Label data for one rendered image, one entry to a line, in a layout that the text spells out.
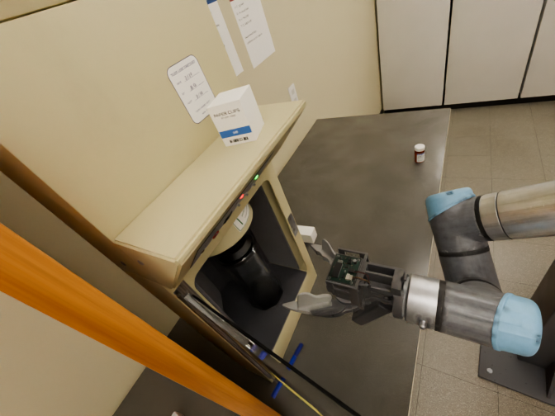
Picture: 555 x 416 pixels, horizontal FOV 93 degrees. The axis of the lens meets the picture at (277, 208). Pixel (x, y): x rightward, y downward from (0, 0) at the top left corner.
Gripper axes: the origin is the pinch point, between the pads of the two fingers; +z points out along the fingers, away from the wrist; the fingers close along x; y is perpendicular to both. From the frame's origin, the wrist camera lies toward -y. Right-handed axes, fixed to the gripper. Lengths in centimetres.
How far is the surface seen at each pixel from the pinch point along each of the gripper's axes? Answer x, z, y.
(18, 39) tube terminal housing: 9.7, 7.9, 48.3
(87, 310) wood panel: 23.3, -1.0, 31.3
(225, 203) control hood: 8.6, -3.5, 29.2
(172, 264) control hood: 16.8, -2.4, 28.8
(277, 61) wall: -99, 51, 15
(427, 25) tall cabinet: -294, 6, -34
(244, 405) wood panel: 23.5, -0.9, -0.4
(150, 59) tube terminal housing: -1.2, 8.0, 42.7
